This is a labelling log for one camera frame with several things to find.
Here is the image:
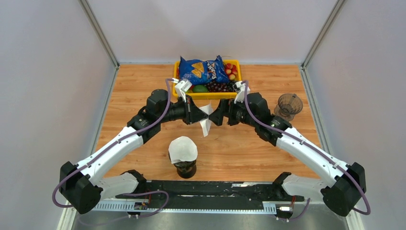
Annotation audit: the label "red peaches bunch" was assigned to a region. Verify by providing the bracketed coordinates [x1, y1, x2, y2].
[224, 63, 238, 81]

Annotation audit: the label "yellow plastic tray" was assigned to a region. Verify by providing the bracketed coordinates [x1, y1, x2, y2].
[173, 59, 242, 100]

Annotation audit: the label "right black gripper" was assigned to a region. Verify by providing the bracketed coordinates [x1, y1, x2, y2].
[208, 97, 258, 128]

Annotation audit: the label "white paper coffee filter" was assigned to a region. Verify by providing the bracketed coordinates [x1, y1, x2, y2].
[168, 136, 198, 164]

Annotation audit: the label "dark purple grapes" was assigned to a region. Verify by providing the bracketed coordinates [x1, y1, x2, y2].
[205, 80, 236, 92]

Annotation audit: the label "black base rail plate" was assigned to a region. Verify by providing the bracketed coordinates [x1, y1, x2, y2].
[133, 180, 293, 210]

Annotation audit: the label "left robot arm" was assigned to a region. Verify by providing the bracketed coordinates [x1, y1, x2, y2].
[54, 89, 213, 214]

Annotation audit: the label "dark coffee dripper on stand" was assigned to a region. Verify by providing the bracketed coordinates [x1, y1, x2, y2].
[172, 157, 197, 179]

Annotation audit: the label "blue chips bag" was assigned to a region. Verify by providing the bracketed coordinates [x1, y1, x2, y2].
[179, 55, 230, 85]

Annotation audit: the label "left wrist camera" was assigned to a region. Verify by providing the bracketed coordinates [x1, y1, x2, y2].
[172, 78, 193, 103]

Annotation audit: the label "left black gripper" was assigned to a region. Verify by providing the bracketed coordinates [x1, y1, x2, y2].
[158, 94, 209, 125]

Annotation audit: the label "dark green avocado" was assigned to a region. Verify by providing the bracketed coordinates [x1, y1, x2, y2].
[192, 85, 209, 93]

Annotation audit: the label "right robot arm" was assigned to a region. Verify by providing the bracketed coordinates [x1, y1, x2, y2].
[209, 93, 371, 217]

